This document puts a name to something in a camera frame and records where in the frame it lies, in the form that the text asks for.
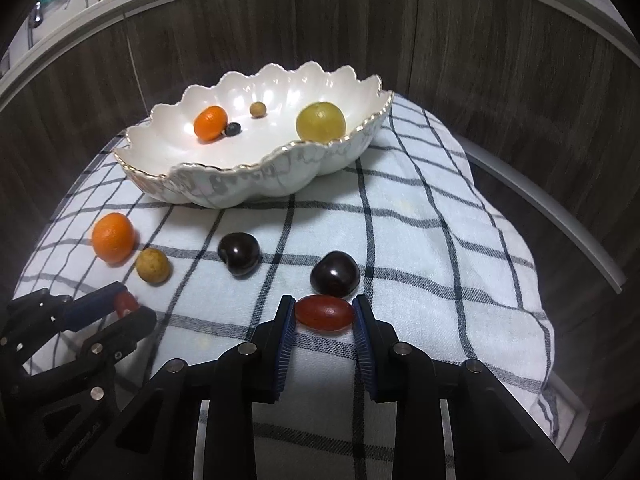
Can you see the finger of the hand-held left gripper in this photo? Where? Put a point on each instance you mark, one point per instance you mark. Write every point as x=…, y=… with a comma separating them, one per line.
x=95, y=305
x=130, y=327

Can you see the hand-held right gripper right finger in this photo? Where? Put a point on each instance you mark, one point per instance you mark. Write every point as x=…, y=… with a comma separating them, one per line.
x=362, y=345

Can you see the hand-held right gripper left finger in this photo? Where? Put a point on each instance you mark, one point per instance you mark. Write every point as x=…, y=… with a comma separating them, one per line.
x=284, y=345

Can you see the red grape tomato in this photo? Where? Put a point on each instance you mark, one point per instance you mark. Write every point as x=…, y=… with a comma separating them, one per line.
x=323, y=314
x=125, y=304

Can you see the brown longan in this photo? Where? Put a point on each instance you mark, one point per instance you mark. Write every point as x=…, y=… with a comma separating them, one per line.
x=153, y=265
x=258, y=109

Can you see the small orange tangerine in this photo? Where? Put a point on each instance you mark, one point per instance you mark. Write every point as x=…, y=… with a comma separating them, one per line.
x=113, y=238
x=210, y=122

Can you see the dark red cherry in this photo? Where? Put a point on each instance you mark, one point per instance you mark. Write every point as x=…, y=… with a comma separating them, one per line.
x=239, y=253
x=333, y=274

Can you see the white scalloped ceramic bowl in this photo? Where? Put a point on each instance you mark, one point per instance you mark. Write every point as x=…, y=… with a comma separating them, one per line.
x=260, y=165

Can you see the dark blueberry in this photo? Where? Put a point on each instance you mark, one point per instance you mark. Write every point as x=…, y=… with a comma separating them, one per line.
x=232, y=129

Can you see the yellow-green plum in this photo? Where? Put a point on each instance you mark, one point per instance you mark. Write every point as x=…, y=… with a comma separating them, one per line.
x=320, y=121

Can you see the black and white checked cloth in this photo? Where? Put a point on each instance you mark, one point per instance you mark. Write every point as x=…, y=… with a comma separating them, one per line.
x=400, y=240

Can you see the grey metal rail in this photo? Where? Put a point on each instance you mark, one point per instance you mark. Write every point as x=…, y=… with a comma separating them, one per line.
x=575, y=222

